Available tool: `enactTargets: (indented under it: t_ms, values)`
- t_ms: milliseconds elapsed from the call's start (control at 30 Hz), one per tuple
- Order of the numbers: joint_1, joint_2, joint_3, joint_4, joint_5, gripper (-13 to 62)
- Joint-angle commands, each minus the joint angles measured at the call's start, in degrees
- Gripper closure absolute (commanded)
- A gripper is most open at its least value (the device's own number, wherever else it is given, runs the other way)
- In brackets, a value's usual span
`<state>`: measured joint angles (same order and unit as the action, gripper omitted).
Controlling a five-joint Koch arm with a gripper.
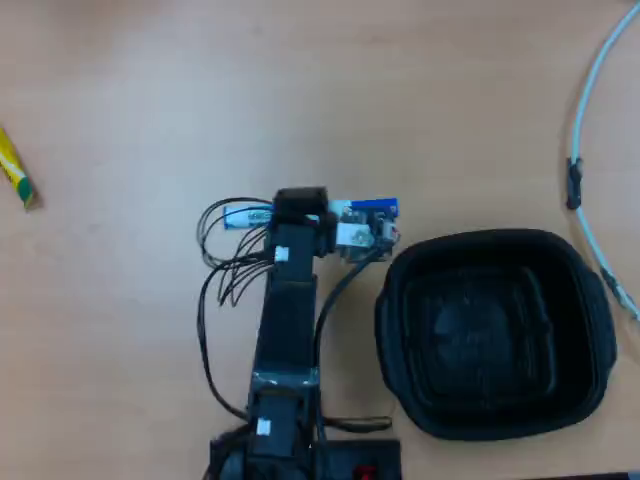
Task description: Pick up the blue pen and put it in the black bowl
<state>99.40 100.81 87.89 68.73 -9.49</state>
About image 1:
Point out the small camera circuit board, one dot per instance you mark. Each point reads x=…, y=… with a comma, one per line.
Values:
x=362, y=235

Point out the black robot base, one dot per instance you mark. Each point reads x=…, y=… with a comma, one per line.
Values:
x=355, y=457

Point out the black plastic bowl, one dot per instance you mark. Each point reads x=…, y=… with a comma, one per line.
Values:
x=490, y=350

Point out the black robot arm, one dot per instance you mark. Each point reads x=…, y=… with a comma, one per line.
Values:
x=287, y=320

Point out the blue white marker pen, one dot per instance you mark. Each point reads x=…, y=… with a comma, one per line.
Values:
x=245, y=217

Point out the red switch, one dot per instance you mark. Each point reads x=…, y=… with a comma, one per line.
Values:
x=364, y=472

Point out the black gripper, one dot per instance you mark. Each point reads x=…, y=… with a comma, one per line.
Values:
x=300, y=202

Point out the yellow green tube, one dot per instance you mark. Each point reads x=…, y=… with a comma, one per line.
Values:
x=12, y=170

